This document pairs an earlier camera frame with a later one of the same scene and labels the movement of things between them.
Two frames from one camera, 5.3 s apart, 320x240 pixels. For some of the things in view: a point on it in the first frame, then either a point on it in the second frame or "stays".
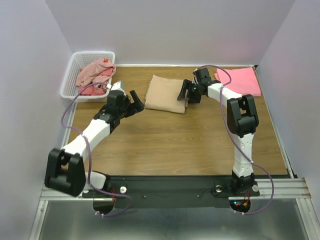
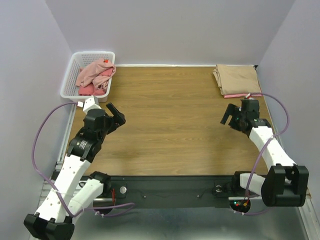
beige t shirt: (162, 93) -> (234, 79)
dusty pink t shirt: (90, 73) stays
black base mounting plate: (169, 191) stays
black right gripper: (189, 90) -> (232, 120)
